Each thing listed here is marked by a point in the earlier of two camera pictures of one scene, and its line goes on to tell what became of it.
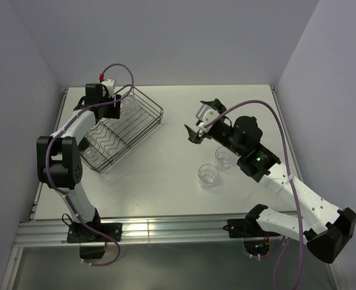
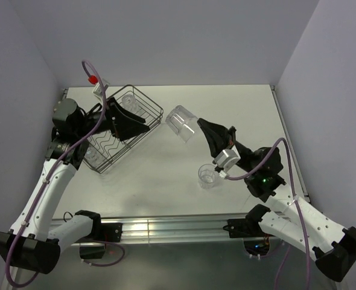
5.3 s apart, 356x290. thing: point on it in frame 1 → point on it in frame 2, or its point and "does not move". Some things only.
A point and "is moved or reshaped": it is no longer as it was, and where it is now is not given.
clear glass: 129,107 does not move
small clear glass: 93,157 does not move
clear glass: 222,155 is moved or reshaped
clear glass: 207,176 does not move
